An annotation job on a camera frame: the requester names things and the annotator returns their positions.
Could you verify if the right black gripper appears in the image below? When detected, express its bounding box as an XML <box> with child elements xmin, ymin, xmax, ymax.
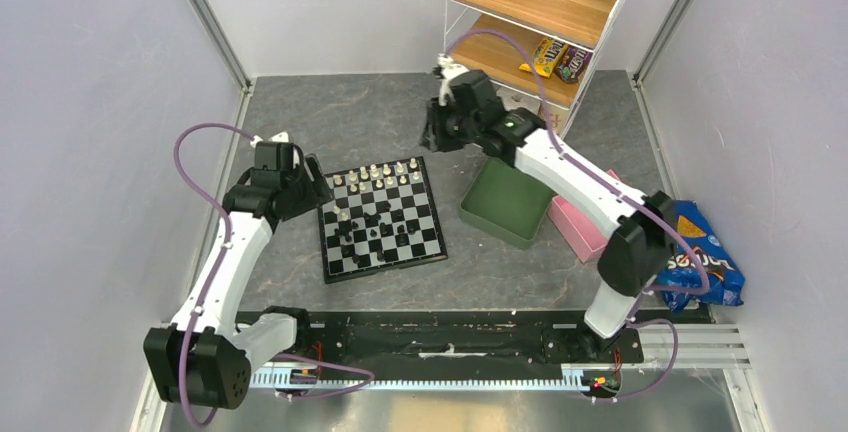
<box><xmin>419</xmin><ymin>96</ymin><xmax>481</xmax><ymax>152</ymax></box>

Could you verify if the black white chessboard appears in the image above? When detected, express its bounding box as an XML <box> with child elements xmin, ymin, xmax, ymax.
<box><xmin>317</xmin><ymin>156</ymin><xmax>448</xmax><ymax>284</ymax></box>

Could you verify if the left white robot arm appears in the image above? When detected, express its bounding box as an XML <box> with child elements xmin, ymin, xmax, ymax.
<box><xmin>143</xmin><ymin>132</ymin><xmax>333</xmax><ymax>409</ymax></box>

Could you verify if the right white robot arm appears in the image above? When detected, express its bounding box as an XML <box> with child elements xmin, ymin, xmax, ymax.
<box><xmin>420</xmin><ymin>54</ymin><xmax>676</xmax><ymax>361</ymax></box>

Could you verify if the green square tray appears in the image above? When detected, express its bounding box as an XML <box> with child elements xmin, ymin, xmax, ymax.
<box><xmin>459</xmin><ymin>158</ymin><xmax>555</xmax><ymax>249</ymax></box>

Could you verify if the yellow M&M candy bag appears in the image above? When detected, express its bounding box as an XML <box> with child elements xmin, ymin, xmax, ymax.
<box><xmin>519</xmin><ymin>37</ymin><xmax>569</xmax><ymax>78</ymax></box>

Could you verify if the brown M&M candy bag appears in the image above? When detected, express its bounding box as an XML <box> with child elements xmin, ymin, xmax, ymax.
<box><xmin>554</xmin><ymin>46</ymin><xmax>594</xmax><ymax>84</ymax></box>

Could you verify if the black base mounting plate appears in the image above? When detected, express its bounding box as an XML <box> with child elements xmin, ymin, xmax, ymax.
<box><xmin>306</xmin><ymin>310</ymin><xmax>644</xmax><ymax>381</ymax></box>

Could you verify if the pink square tray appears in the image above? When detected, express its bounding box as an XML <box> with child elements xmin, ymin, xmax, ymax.
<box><xmin>546</xmin><ymin>195</ymin><xmax>607</xmax><ymax>263</ymax></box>

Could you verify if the blue Doritos chip bag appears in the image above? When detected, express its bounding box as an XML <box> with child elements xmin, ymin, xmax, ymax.
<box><xmin>656</xmin><ymin>200</ymin><xmax>745</xmax><ymax>314</ymax></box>

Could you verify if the white wire wooden shelf unit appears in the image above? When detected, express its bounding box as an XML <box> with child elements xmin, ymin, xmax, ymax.
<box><xmin>443</xmin><ymin>0</ymin><xmax>626</xmax><ymax>135</ymax></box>

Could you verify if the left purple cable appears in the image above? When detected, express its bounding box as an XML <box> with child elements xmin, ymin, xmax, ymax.
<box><xmin>173</xmin><ymin>122</ymin><xmax>376</xmax><ymax>429</ymax></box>

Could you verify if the purple cable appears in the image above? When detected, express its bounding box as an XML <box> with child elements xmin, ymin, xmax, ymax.
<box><xmin>173</xmin><ymin>122</ymin><xmax>376</xmax><ymax>429</ymax></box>
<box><xmin>440</xmin><ymin>28</ymin><xmax>713</xmax><ymax>404</ymax></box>

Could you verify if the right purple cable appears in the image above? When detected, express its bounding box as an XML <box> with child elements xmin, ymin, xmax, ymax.
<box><xmin>440</xmin><ymin>28</ymin><xmax>713</xmax><ymax>404</ymax></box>

